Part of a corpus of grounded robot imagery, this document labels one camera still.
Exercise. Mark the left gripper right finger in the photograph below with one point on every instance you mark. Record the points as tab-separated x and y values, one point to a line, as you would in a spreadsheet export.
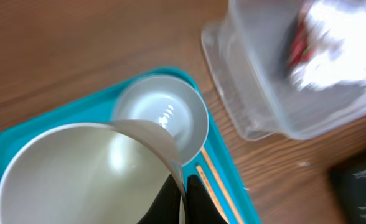
201	208

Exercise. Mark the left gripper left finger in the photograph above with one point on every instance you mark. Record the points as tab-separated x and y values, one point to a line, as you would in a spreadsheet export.
166	206

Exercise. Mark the white cup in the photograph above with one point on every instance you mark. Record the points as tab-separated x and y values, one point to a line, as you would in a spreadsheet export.
90	173

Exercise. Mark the red snack wrapper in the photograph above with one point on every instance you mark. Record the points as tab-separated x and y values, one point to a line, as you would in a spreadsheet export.
300	51

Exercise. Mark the white napkin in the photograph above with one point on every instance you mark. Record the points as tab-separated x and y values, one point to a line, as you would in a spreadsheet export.
337	32

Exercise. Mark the left wooden chopstick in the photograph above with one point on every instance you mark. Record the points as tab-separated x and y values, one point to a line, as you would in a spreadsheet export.
211	192

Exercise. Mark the wooden chopstick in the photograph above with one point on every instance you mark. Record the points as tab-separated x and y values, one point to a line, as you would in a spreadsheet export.
211	192
222	187

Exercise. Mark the right wooden chopstick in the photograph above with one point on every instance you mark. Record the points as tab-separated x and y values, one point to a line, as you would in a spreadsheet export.
222	187

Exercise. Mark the grey saucer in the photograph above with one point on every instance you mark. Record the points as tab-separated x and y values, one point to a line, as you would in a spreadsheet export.
171	103

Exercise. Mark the black tray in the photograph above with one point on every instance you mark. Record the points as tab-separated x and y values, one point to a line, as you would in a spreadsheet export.
348	183

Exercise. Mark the clear plastic bin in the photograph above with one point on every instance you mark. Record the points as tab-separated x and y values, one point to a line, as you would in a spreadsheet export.
247	53

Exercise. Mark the teal plastic tray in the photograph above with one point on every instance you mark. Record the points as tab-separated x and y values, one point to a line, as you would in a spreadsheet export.
98	106

